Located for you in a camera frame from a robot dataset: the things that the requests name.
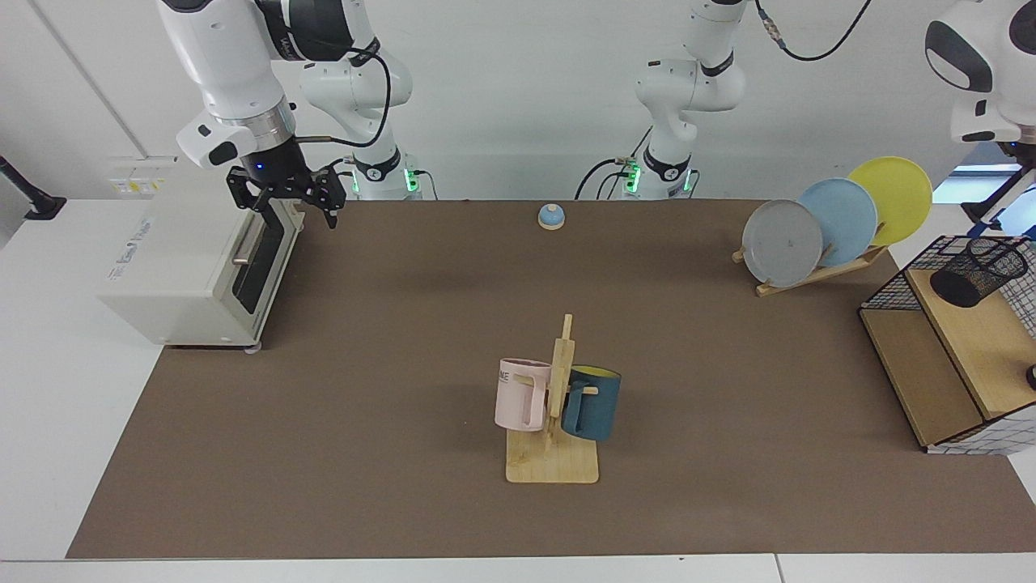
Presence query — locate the black mesh pen holder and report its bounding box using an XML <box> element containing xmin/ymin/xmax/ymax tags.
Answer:
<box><xmin>929</xmin><ymin>237</ymin><xmax>1030</xmax><ymax>309</ymax></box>

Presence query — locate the yellow plate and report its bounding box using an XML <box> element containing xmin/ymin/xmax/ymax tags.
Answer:
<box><xmin>847</xmin><ymin>156</ymin><xmax>933</xmax><ymax>246</ymax></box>

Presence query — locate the pale toaster oven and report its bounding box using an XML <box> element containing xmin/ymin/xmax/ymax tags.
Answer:
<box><xmin>96</xmin><ymin>162</ymin><xmax>307</xmax><ymax>353</ymax></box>

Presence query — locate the light blue plate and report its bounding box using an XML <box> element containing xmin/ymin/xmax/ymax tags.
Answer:
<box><xmin>797</xmin><ymin>178</ymin><xmax>879</xmax><ymax>268</ymax></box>

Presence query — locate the wooden plate rack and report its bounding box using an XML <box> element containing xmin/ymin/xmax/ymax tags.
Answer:
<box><xmin>732</xmin><ymin>243</ymin><xmax>889</xmax><ymax>298</ymax></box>

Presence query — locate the black clamp stand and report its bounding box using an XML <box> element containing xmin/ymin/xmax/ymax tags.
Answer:
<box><xmin>0</xmin><ymin>156</ymin><xmax>67</xmax><ymax>221</ymax></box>

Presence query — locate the grey plate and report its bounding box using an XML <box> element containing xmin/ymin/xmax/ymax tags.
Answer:
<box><xmin>741</xmin><ymin>199</ymin><xmax>824</xmax><ymax>288</ymax></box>

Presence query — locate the brown table cloth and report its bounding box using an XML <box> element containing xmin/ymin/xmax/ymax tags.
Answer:
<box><xmin>66</xmin><ymin>198</ymin><xmax>1036</xmax><ymax>560</ymax></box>

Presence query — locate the pink cup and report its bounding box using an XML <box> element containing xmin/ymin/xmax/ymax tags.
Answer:
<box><xmin>495</xmin><ymin>358</ymin><xmax>553</xmax><ymax>433</ymax></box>

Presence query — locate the dark teal cup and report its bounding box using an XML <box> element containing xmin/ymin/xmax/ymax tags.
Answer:
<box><xmin>561</xmin><ymin>366</ymin><xmax>622</xmax><ymax>442</ymax></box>

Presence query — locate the wooden cup stand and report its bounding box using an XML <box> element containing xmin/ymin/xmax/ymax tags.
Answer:
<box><xmin>506</xmin><ymin>314</ymin><xmax>600</xmax><ymax>485</ymax></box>

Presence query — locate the white wall socket box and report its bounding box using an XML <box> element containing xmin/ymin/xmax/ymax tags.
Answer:
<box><xmin>108</xmin><ymin>156</ymin><xmax>177</xmax><ymax>199</ymax></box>

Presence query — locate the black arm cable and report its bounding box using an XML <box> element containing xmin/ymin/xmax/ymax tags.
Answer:
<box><xmin>755</xmin><ymin>0</ymin><xmax>873</xmax><ymax>62</ymax></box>
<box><xmin>295</xmin><ymin>36</ymin><xmax>393</xmax><ymax>151</ymax></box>

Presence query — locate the wire basket with wooden floor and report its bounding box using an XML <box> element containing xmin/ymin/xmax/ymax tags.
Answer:
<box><xmin>860</xmin><ymin>235</ymin><xmax>1036</xmax><ymax>456</ymax></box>

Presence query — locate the black base cable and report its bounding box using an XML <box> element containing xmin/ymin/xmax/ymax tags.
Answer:
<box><xmin>574</xmin><ymin>156</ymin><xmax>631</xmax><ymax>201</ymax></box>

